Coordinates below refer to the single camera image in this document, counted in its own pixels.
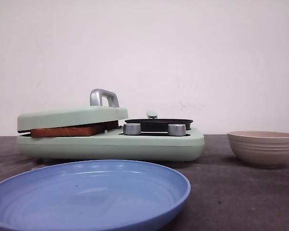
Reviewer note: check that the black frying pan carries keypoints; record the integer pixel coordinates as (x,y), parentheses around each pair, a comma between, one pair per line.
(154,124)

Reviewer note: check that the blue plate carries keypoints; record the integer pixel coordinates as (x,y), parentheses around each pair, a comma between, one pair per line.
(99,195)

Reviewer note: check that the mint green breakfast maker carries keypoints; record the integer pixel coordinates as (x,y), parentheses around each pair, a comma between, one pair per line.
(115,145)

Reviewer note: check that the silver left control knob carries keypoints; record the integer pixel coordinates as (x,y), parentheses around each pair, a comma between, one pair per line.
(132,129)

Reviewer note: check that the cream ribbed bowl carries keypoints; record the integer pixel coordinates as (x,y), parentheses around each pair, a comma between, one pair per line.
(260,148)

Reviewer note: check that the mint green hinged lid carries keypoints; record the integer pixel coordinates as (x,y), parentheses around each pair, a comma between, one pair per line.
(104,107)

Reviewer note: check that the silver control knob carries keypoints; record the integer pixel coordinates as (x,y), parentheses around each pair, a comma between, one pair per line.
(176,129)
(132,129)

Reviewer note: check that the silver right control knob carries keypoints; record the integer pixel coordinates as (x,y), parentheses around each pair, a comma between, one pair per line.
(176,129)

